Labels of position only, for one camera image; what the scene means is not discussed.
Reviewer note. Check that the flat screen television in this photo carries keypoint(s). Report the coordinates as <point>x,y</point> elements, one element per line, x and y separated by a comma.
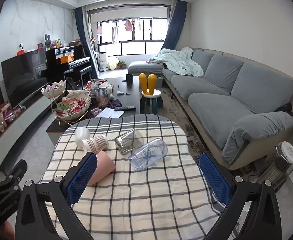
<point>24,77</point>

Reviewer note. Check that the stool with yellow ears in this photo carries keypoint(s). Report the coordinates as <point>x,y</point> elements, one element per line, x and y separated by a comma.
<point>150,97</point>

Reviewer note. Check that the black piano bench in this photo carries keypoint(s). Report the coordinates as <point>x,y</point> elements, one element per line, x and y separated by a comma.
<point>80,73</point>

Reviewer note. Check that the clear glass cup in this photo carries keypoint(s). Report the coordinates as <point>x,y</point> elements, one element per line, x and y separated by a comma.
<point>129,141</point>

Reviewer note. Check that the grey bunny figure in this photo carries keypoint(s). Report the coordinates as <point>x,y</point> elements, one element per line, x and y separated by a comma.
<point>47,41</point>

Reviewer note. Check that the electric heater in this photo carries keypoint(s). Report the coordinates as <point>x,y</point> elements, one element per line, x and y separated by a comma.
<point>277,165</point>

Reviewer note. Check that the potted plant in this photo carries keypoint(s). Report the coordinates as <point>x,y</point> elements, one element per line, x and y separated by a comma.
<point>122,64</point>

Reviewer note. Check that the blue curtain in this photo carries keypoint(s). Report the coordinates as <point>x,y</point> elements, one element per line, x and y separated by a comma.
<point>177,25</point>
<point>85,40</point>

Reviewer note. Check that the row of snack packets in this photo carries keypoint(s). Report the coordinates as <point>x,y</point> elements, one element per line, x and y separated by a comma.
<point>4,116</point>

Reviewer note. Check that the light blue blanket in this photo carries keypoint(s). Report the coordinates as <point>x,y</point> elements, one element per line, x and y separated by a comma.
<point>181,62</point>

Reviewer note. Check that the black bag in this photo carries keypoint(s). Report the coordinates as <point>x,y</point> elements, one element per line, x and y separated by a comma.
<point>285,108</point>

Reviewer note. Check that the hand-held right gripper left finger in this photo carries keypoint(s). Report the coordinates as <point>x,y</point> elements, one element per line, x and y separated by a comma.
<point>82,177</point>

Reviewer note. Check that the white air purifier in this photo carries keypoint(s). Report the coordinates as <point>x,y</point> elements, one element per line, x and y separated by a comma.
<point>103,61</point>

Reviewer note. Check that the checked tablecloth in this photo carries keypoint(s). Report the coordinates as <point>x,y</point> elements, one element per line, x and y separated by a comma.
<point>146,200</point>

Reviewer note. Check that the white papers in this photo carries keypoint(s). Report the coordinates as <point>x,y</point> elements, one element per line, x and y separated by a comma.
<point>110,113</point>

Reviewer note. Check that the white security camera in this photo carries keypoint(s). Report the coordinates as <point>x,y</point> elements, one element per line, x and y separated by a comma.
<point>22,47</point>

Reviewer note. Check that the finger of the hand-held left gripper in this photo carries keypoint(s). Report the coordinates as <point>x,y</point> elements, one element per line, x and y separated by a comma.
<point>15,171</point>

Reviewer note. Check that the black coffee table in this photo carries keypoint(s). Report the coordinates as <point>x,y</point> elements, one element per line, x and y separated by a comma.
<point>126,100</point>

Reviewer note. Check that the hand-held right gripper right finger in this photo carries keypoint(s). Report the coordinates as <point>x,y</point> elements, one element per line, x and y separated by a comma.
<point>215,177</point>

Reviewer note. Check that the white plush toy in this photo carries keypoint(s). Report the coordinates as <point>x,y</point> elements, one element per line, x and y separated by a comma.
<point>107,88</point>

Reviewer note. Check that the white plastic cup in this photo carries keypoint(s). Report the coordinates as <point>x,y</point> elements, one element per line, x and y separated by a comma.
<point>81,136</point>

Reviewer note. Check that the orange box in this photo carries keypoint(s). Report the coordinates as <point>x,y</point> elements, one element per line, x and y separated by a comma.
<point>66,59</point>

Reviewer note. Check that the grey television cabinet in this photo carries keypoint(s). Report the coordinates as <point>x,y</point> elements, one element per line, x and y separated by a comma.
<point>34,115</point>

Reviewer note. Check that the grey sofa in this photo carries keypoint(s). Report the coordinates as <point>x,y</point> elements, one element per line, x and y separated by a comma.
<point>236,90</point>

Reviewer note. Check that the pink cup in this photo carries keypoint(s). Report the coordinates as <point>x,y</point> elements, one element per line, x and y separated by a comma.
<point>104,167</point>

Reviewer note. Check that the black piano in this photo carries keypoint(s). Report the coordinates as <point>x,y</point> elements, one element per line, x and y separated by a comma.
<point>61,52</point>

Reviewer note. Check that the dark mug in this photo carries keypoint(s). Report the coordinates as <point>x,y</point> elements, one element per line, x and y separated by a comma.
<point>129,80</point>

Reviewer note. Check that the brown checked paper cup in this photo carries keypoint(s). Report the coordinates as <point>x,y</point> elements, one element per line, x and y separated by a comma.
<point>97,143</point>

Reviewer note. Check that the purple pouch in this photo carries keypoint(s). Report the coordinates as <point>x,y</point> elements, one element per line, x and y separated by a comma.
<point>115,103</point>

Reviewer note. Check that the tiered white snack dish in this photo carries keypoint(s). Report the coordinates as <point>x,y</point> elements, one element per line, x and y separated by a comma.
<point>72,105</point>

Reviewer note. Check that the white hanging shirt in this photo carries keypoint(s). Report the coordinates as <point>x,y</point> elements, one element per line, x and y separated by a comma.
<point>114,35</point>

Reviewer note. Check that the clear jar of nuts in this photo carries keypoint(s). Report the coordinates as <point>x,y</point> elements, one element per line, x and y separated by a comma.
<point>102,98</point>

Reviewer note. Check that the pink hanging garment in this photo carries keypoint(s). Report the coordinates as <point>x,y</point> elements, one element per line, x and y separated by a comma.
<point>128,25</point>

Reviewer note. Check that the black remote control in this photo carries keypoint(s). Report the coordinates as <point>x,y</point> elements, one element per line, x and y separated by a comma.
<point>125,108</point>

